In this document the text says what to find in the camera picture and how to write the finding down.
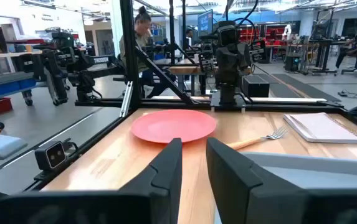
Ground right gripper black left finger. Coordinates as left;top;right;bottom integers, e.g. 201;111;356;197
118;138;183;224

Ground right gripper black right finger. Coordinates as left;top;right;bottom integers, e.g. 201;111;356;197
205;137;265;224

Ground fork with orange handle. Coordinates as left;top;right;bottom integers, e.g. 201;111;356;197
226;126;289;151

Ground red plastic plate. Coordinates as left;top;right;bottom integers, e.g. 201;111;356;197
130;109;218;144

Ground grey plastic tray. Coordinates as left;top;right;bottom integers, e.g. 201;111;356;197
240;151;357;192

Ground black computer monitor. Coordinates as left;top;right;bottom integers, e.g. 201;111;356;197
198;9;214;37

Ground black box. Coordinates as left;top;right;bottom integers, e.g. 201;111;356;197
242;74;270;98

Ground wooden background table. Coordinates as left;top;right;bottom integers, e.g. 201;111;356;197
168;58;219;96

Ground black floor mat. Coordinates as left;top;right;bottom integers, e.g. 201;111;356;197
273;73;341;103

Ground grey cart with blue bins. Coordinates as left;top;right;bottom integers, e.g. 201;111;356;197
0;51;47;130

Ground small black table camera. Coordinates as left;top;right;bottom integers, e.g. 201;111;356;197
34;141;67;171

